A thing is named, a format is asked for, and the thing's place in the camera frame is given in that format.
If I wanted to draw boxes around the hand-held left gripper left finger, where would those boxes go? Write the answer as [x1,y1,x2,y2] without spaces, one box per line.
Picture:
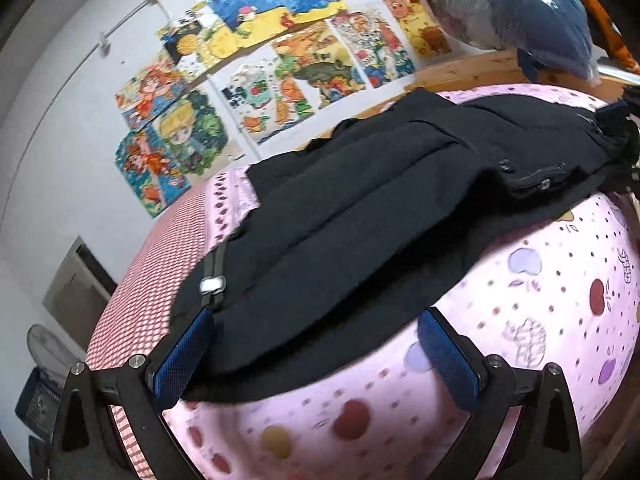
[50,305,217,480]

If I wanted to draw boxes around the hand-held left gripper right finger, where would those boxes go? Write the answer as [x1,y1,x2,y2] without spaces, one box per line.
[417,306,583,480]

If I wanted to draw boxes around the black trousers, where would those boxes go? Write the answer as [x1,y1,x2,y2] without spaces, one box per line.
[170,89,640,403]

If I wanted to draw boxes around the red checked bed sheet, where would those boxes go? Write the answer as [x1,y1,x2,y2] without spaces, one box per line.
[85,180,261,480]

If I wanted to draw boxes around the pink apple-print blanket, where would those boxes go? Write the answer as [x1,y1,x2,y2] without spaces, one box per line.
[162,82,640,480]

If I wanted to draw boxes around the electric standing fan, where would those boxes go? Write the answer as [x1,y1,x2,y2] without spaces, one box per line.
[26,324,86,391]

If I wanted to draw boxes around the dark plastic crate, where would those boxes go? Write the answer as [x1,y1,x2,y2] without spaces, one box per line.
[15,367,63,436]

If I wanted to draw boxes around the wooden headboard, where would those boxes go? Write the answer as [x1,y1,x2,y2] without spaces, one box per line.
[295,47,631,153]

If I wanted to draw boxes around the plastic-wrapped blue bedding bundle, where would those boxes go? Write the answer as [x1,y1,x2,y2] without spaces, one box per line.
[422,0,601,83]

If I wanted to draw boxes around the orange cloth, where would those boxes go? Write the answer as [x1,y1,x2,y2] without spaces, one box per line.
[398,0,640,73]

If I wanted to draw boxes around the white wall conduit pipe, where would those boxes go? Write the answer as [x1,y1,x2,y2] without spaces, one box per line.
[97,0,171,53]

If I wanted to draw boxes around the group of colourful wall drawings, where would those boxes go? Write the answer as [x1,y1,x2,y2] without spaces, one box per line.
[114,0,453,218]

